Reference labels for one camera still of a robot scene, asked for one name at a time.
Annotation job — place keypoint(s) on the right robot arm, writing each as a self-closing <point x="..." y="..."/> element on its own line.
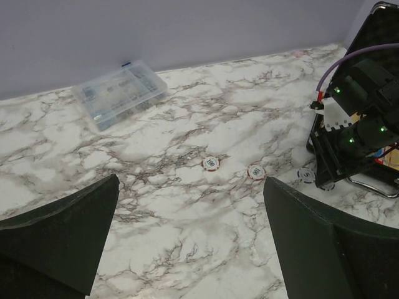
<point x="343" y="150"/>

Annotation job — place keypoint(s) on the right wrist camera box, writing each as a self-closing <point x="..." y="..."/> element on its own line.
<point x="328" y="114"/>

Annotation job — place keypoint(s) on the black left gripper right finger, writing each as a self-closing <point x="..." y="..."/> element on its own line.
<point x="326" y="253"/>

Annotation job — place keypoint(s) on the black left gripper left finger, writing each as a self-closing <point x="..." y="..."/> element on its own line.
<point x="55" y="249"/>

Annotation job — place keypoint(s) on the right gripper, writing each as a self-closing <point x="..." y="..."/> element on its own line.
<point x="369" y="90"/>

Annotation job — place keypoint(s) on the black poker chip case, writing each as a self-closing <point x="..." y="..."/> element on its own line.
<point x="377" y="40"/>

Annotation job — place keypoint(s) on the clear plastic organizer box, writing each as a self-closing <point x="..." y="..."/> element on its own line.
<point x="110" y="99"/>

